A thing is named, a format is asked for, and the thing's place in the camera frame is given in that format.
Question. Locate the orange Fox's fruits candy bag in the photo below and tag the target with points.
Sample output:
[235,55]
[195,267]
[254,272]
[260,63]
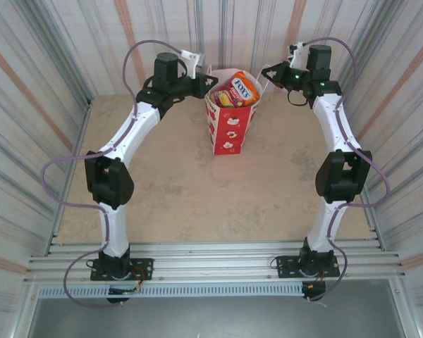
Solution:
[241,89]

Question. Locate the red and white paper bag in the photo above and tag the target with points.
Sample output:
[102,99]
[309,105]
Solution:
[229,134]

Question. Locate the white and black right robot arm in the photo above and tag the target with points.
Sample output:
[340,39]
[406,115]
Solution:
[335,119]

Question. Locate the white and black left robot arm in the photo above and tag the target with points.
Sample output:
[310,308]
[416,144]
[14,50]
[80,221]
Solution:
[134,130]

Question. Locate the base wiring connector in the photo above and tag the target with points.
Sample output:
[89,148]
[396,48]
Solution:
[313,288]
[127,290]

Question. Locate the aluminium side rail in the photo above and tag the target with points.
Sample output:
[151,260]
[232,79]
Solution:
[78,141]
[373,225]

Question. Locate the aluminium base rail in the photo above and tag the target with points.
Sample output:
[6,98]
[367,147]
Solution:
[211,260]

